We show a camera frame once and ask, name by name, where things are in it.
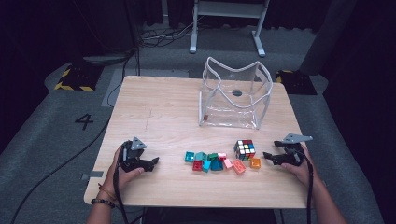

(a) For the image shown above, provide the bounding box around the hand-held gripper black cable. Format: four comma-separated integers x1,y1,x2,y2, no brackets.
112,164,130,224
303,151,315,224

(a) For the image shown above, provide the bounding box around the grey stand base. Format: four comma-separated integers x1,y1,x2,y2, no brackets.
82,53,136,66

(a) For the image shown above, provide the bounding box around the multicoloured puzzle cube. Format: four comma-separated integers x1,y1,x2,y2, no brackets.
233,139,257,161

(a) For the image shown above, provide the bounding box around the person's right hand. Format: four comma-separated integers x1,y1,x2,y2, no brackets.
281,144,318,188

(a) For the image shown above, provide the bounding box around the white metal stand frame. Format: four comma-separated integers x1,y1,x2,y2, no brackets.
189,0,271,58

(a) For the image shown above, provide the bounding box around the black stand pole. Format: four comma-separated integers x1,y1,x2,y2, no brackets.
124,0,142,77

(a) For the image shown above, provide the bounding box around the clear plastic bag white trim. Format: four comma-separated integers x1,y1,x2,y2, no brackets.
198,56,274,131

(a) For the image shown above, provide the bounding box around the left hand-held gripper black cable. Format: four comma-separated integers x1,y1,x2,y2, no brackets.
112,164,130,224

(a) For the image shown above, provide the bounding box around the right hand-held gripper black cable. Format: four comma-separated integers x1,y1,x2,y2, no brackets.
303,151,315,224

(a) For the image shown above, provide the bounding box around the bundle of floor cables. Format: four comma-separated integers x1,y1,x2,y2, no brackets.
138,17,200,49

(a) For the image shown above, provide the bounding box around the dark blue building block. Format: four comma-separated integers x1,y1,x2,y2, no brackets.
210,159,224,172

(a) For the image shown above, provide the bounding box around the grey curtain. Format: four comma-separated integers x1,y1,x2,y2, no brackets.
300,0,358,76

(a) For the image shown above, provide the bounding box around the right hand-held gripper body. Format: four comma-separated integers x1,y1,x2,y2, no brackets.
279,133,314,166

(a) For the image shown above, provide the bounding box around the grey tape piece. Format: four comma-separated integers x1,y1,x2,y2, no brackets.
81,170,105,181

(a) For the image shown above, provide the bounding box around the orange string bracelet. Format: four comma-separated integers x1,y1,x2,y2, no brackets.
97,183,118,202

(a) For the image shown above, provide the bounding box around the person's left hand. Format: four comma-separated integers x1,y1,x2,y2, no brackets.
104,147,146,196

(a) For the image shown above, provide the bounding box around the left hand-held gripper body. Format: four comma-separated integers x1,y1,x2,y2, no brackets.
120,136,148,173

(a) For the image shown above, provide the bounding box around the dark bead bracelet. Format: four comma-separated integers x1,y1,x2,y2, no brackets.
91,198,117,209

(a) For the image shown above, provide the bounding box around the black floor cable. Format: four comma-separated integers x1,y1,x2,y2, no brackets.
10,118,111,224
106,50,134,108

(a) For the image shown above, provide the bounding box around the black yellow striped base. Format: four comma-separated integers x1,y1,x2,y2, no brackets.
275,69,318,96
54,62,106,92

